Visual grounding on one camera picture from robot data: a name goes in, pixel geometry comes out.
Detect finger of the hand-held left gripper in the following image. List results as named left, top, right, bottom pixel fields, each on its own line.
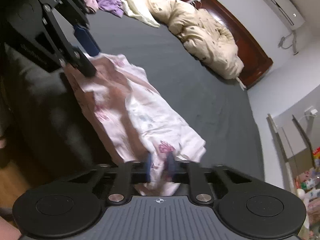
left=41, top=4, right=97, bottom=78
left=56, top=0, right=100, bottom=57

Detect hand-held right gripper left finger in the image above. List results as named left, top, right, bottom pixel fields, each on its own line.
left=65, top=154, right=153, bottom=204

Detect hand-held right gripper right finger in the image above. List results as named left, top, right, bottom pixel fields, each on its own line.
left=166, top=153, right=253, bottom=202

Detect pink floral pajama pants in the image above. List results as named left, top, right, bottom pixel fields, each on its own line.
left=64, top=53, right=207, bottom=197

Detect person's grey shorts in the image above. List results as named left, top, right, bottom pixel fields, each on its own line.
left=0, top=42, right=108, bottom=173

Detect cream blanket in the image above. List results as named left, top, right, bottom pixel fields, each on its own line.
left=114, top=0, right=161, bottom=28

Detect beige heart-print duvet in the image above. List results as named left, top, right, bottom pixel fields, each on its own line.
left=134, top=0, right=245, bottom=80

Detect grey drawer cabinet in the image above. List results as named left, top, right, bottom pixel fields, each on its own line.
left=272, top=114, right=316, bottom=161

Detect red yellow package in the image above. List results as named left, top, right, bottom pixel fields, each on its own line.
left=311, top=147, right=320, bottom=168

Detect dark wooden headboard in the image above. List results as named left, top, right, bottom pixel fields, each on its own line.
left=181, top=0, right=273, bottom=90

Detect white air conditioner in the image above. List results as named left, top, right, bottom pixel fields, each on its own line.
left=254, top=0, right=307, bottom=28

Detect white wall charger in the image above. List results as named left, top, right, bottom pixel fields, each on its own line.
left=304, top=106, right=318, bottom=118

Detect white air conditioner hose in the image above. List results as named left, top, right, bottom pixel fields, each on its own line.
left=277, top=29, right=300, bottom=55

